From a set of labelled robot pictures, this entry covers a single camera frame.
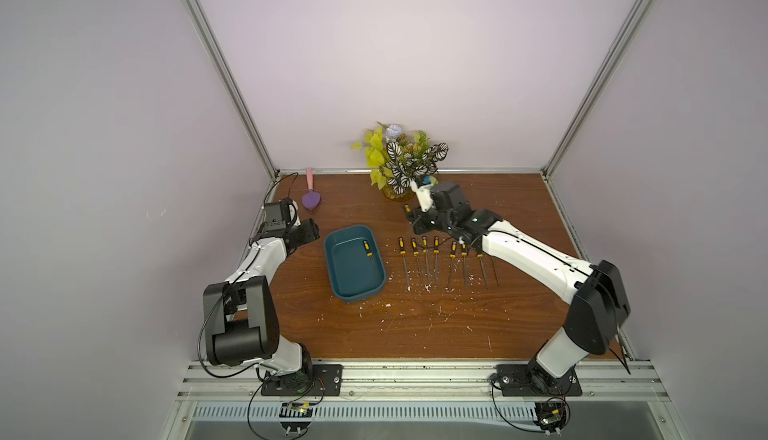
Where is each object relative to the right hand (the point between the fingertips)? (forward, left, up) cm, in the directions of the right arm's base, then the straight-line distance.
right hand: (410, 206), depth 81 cm
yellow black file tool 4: (-8, -24, -23) cm, 34 cm away
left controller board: (-47, +28, -25) cm, 60 cm away
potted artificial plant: (+15, +3, +4) cm, 16 cm away
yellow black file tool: (-2, +2, -22) cm, 23 cm away
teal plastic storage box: (-7, +18, -21) cm, 28 cm away
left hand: (+1, +31, -12) cm, 33 cm away
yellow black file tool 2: (-1, -9, -23) cm, 25 cm away
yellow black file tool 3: (-3, -14, -22) cm, 26 cm away
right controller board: (-44, -34, -25) cm, 61 cm away
